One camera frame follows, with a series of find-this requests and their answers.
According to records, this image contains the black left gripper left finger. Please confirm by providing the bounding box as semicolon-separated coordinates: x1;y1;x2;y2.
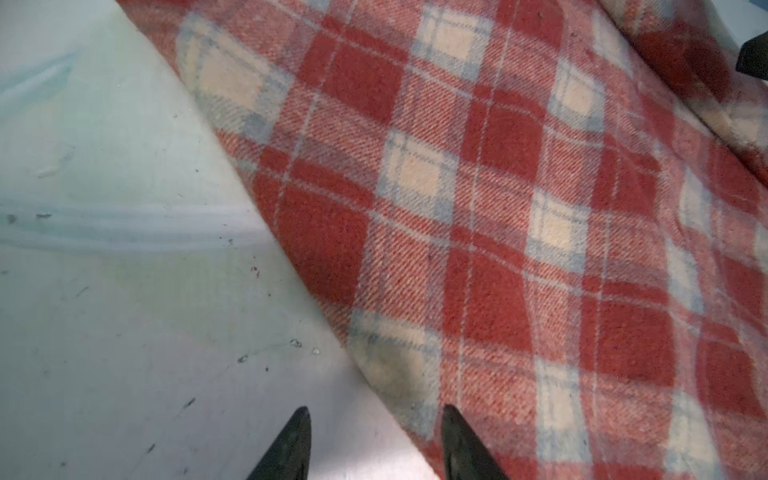
246;406;312;480

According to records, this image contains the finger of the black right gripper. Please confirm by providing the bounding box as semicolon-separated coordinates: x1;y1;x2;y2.
736;32;768;80

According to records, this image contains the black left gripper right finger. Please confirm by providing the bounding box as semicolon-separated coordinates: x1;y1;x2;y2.
441;404;508;480

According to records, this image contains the red plaid skirt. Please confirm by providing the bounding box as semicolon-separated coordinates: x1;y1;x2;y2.
122;1;767;479

